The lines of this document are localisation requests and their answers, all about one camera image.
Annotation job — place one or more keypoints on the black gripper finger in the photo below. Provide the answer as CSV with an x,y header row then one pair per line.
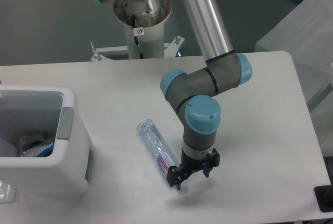
x,y
176,175
211,160

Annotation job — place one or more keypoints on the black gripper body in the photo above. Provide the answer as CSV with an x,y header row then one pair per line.
x,y
190,165

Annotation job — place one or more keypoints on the clear plastic water bottle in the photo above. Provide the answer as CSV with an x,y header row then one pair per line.
x,y
158,147

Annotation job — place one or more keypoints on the blue snack wrapper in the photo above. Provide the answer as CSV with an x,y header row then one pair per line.
x,y
41,149

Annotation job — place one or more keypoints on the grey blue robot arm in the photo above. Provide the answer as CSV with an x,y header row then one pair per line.
x,y
190,95

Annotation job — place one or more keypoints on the white trash can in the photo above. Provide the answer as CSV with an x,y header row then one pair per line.
x,y
52,112

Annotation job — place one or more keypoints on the black device at edge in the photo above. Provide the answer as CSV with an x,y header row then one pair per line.
x,y
323,195

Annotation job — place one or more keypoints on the white side table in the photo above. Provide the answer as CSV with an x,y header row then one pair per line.
x,y
306,34

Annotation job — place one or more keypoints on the clear plastic item bottom left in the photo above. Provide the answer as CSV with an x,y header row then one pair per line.
x,y
7,193

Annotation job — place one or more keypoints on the white pedestal base frame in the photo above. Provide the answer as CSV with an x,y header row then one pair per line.
x,y
172,49

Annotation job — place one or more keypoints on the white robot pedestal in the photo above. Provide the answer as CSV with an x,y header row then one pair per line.
x,y
145,42

